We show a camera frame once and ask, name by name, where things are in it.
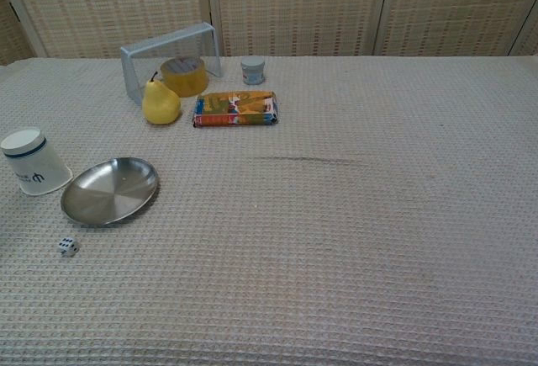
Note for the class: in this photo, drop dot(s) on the round metal plate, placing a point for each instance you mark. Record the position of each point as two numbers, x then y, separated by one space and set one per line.
110 192

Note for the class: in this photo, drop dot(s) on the small white die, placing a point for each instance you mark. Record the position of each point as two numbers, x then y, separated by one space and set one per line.
68 246

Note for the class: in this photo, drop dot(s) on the white paper cup blue print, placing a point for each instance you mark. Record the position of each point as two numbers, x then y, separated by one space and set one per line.
35 164

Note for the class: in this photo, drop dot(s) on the colourful printed snack packet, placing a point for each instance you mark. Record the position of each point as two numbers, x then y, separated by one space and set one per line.
235 108

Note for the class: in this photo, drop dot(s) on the beige waffle weave tablecloth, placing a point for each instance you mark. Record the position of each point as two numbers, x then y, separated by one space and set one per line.
319 223

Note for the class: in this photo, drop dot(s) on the small white lidded jar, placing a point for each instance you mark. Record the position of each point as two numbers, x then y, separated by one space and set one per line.
253 70

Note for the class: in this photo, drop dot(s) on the yellow packing tape roll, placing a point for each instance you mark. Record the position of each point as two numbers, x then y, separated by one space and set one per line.
185 76

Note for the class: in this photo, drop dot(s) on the yellow pear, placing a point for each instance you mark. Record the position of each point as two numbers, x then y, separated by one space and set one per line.
159 104

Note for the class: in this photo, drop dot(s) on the woven bamboo folding screen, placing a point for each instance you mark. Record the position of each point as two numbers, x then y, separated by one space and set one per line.
294 8

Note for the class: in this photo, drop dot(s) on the grey metal mesh shelf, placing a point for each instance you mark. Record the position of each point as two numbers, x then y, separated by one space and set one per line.
138 52

